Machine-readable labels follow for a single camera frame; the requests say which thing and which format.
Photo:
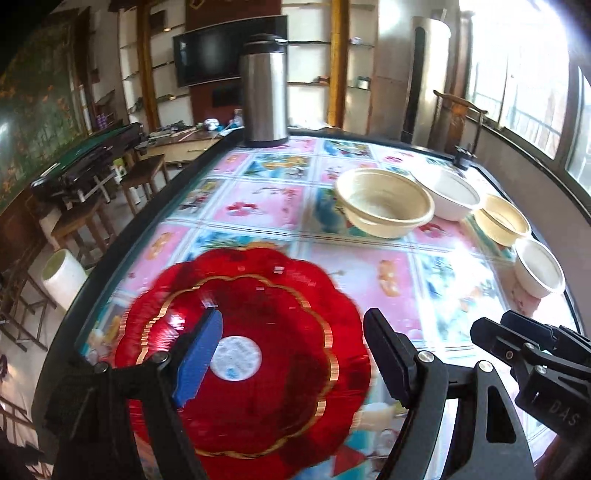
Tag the white bucket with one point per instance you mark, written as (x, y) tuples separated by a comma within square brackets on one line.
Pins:
[(64, 277)]

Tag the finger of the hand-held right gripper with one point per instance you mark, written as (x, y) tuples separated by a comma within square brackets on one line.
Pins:
[(498, 341), (568, 341)]

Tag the black flat television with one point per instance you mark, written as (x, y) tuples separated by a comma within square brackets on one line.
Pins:
[(207, 50)]

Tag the small cream bowl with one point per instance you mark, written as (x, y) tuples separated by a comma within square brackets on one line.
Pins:
[(501, 219)]

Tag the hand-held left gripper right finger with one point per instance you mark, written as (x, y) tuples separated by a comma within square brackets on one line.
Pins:
[(392, 364)]

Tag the white tower air conditioner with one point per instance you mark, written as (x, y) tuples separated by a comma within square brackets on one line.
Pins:
[(434, 69)]

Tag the large cream bowl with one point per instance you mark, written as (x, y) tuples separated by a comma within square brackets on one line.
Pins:
[(383, 203)]

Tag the small metal tin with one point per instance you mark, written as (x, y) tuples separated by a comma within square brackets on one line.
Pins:
[(363, 83)]

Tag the clutter of items on sideboard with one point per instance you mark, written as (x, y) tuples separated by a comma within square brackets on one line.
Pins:
[(184, 145)]

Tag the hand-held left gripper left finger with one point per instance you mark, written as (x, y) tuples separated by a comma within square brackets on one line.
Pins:
[(198, 355)]

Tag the red scalloped plate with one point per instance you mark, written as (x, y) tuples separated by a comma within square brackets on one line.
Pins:
[(277, 369)]

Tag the large window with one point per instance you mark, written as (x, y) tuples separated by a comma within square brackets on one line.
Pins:
[(521, 69)]

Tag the wooden stool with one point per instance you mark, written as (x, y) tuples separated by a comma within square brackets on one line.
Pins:
[(78, 221), (145, 173)]

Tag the large white bowl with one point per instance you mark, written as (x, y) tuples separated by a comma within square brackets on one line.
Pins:
[(455, 189)]

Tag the green floral wall painting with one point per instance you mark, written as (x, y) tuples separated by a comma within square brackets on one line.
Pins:
[(37, 115)]

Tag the wooden chair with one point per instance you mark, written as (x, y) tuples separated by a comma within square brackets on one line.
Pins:
[(457, 120)]

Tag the small white bowl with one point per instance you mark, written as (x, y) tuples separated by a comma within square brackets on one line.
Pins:
[(538, 267)]

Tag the green mahjong table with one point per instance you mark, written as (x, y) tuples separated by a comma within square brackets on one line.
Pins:
[(83, 161)]

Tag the stainless steel thermos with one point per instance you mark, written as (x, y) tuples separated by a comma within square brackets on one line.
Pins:
[(263, 92)]

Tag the round black-rimmed table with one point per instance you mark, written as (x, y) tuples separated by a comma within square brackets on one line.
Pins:
[(120, 240)]

